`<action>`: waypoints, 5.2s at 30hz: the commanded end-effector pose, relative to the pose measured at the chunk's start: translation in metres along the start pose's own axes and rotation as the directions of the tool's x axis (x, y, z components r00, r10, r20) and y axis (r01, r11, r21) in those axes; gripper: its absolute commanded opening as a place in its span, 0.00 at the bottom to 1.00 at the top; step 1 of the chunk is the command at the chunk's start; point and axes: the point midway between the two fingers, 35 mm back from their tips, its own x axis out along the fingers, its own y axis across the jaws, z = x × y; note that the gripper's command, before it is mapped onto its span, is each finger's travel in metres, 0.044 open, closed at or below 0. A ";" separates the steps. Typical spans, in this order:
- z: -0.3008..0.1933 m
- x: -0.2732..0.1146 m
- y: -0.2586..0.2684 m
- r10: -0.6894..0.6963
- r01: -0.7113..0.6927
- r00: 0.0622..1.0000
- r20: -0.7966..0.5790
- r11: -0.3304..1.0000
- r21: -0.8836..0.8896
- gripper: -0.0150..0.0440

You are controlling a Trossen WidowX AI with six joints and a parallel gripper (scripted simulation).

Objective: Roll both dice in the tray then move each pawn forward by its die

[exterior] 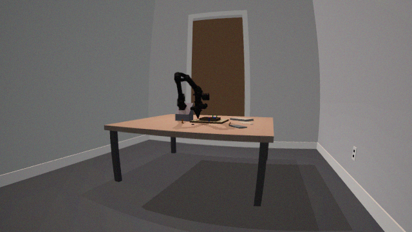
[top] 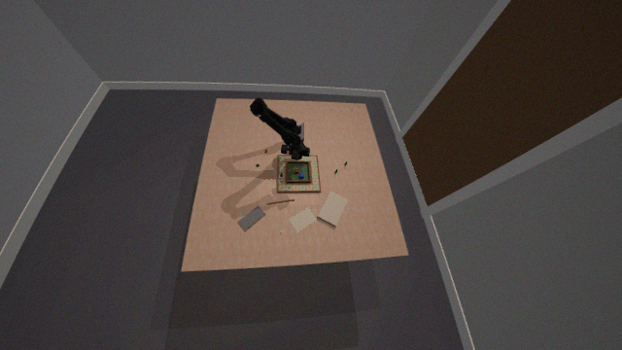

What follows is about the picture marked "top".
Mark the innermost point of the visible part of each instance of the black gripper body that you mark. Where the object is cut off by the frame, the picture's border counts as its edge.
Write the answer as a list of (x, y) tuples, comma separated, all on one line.
[(285, 148)]

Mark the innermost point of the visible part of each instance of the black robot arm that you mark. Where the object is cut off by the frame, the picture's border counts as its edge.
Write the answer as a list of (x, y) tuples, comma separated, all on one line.
[(287, 128)]

